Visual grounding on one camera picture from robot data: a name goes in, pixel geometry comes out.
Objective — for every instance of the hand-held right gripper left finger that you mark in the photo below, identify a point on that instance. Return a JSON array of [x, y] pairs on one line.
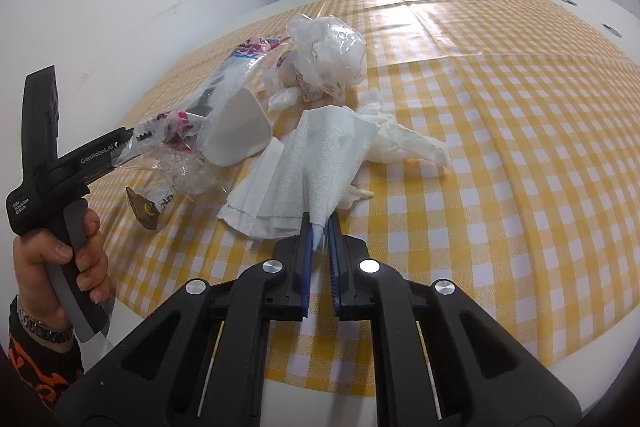
[[306, 272]]

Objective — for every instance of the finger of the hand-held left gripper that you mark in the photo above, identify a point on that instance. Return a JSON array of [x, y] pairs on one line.
[[132, 141]]

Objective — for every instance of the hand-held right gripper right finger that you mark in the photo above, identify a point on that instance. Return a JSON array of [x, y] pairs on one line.
[[334, 272]]

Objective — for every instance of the clear printed plastic wrapper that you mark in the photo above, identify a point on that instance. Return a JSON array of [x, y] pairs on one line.
[[170, 132]]

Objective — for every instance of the white embossed paper napkin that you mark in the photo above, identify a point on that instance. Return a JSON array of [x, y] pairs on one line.
[[322, 157]]

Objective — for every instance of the clear plastic bag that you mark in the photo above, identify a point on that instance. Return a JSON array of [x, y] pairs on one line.
[[330, 52]]

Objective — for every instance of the person's left forearm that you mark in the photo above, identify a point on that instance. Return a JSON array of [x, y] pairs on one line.
[[47, 372]]

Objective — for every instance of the person's left hand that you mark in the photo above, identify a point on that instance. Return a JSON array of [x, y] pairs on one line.
[[35, 274]]

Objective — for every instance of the brown foil wrapper scrap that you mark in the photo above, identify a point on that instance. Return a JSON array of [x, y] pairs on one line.
[[142, 209]]

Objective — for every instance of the folded white tissue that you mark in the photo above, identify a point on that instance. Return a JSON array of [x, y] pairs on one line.
[[245, 202]]

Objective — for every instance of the white paper cup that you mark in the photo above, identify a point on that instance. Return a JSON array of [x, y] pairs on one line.
[[235, 127]]

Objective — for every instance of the white crumpled tissue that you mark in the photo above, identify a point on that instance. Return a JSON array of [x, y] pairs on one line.
[[400, 142]]

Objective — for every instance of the metal watch band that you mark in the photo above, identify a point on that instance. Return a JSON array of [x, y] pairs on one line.
[[42, 330]]

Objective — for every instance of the yellow checked tablecloth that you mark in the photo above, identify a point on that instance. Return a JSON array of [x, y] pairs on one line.
[[500, 157]]

